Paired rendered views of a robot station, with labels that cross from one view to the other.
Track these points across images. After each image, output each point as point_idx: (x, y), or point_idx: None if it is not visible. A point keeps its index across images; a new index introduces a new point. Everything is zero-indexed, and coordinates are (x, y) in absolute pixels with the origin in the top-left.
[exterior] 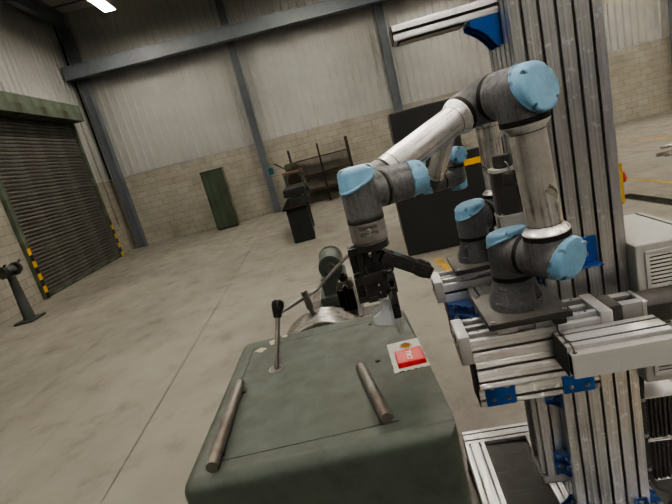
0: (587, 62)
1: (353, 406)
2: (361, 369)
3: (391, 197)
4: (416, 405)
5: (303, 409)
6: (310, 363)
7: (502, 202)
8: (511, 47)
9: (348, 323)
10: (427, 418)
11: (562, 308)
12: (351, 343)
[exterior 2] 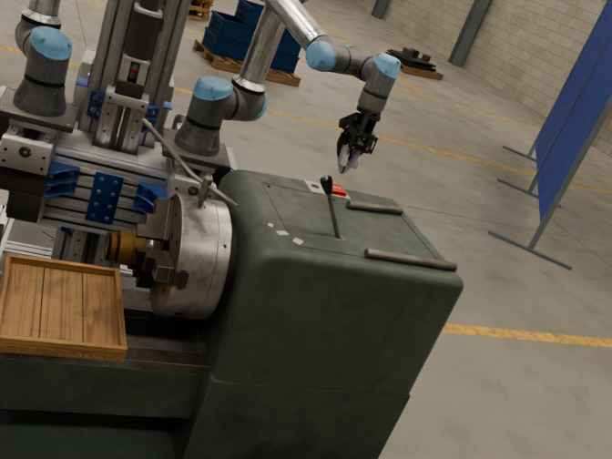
0: None
1: (386, 219)
2: (358, 202)
3: None
4: (383, 203)
5: (391, 234)
6: (331, 222)
7: (152, 47)
8: None
9: (260, 192)
10: (393, 204)
11: (221, 143)
12: (302, 200)
